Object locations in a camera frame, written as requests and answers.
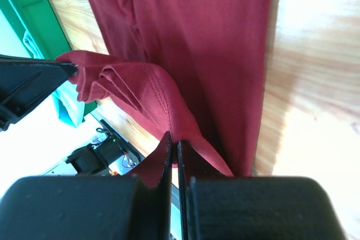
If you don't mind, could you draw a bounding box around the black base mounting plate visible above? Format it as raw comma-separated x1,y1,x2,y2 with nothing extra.
100,120,145,166

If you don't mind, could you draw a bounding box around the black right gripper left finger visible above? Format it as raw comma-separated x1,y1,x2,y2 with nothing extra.
132,132,172,239

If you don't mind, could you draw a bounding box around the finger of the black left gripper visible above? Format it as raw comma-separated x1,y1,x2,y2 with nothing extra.
1,55,78,132

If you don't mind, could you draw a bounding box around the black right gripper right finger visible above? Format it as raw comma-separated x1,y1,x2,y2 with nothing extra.
177,141,233,239

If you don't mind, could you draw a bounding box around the green plastic tray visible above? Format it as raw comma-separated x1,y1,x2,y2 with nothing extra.
0,0,98,116

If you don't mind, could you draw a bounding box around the dark red t-shirt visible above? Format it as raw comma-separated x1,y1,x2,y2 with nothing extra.
57,0,271,177

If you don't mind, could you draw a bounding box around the light teal t-shirt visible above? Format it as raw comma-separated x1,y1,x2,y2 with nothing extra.
22,30,85,128

